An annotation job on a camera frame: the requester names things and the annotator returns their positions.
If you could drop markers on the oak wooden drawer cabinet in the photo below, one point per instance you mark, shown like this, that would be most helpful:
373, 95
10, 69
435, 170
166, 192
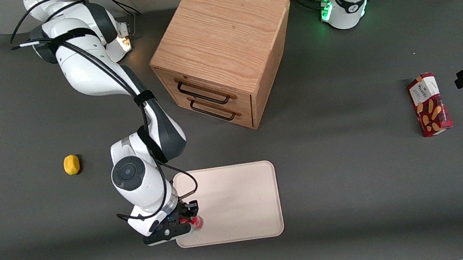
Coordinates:
220, 38

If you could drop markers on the cream rectangular plastic tray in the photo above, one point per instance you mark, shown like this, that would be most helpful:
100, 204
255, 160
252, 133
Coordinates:
236, 202

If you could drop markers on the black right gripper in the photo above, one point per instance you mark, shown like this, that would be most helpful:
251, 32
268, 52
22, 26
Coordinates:
185, 210

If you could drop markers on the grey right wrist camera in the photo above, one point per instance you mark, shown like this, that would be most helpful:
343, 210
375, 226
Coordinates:
169, 234

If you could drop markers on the red coke bottle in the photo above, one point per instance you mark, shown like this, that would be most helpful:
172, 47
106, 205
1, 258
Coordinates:
196, 223

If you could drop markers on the yellow lemon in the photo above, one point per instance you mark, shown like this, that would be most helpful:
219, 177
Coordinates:
71, 164

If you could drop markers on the red shortbread cookie box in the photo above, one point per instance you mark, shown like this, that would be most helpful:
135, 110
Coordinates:
430, 105

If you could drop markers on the wooden drawer front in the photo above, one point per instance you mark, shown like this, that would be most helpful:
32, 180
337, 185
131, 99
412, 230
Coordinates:
248, 121
245, 101

